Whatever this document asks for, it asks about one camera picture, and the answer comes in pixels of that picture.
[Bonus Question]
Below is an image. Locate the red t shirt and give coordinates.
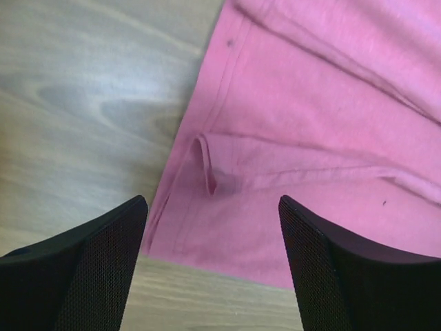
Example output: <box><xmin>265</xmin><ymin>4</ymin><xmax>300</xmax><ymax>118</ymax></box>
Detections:
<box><xmin>141</xmin><ymin>1</ymin><xmax>440</xmax><ymax>288</ymax></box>

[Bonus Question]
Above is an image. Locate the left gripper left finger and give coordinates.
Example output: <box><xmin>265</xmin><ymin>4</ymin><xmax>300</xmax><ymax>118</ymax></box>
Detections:
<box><xmin>1</xmin><ymin>195</ymin><xmax>148</xmax><ymax>330</ymax></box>

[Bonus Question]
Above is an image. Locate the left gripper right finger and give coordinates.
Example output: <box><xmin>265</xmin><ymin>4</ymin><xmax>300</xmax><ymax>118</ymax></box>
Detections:
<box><xmin>278</xmin><ymin>195</ymin><xmax>440</xmax><ymax>330</ymax></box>

